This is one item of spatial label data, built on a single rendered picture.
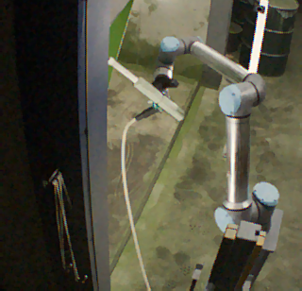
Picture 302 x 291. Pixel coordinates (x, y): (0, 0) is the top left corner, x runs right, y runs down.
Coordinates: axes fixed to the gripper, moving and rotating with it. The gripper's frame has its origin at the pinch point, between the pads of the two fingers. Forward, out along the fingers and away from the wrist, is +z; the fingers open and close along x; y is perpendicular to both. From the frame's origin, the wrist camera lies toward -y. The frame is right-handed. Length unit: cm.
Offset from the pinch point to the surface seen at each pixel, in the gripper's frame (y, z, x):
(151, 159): 94, -61, -84
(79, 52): -58, 75, 78
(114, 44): 24, -45, 20
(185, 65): 86, -178, -99
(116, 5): -13, -20, 49
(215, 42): 44, -179, -92
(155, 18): 79, -192, -45
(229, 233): -59, 92, 19
